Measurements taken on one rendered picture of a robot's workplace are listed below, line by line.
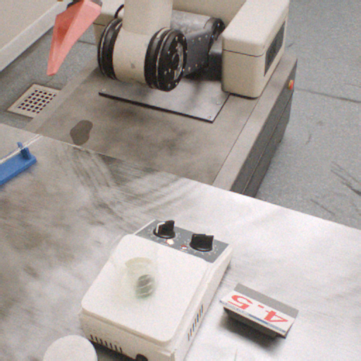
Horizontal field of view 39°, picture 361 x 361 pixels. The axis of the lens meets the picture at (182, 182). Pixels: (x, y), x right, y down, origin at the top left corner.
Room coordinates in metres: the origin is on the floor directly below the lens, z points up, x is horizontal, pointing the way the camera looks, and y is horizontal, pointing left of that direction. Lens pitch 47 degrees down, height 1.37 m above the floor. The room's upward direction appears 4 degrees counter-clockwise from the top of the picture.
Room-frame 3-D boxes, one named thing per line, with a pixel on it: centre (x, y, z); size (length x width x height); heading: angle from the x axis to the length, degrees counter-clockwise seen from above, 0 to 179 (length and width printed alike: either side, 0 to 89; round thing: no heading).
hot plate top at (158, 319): (0.34, 0.05, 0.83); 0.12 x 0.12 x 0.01; 63
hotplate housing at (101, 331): (0.36, 0.04, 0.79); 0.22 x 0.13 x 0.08; 153
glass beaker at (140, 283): (0.34, 0.06, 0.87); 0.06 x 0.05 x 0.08; 102
